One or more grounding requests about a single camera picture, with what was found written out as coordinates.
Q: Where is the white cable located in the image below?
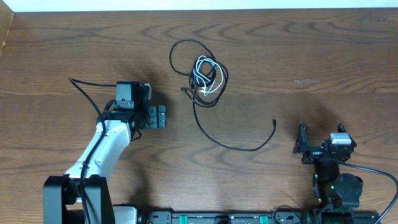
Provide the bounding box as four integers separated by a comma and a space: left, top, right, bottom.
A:
192, 55, 224, 97

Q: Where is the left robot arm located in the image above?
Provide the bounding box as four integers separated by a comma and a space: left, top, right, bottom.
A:
43, 82, 166, 223

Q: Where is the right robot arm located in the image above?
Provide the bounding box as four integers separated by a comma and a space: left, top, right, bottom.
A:
293, 121, 379, 223

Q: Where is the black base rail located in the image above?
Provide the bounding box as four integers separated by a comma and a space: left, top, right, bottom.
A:
136, 210, 380, 224

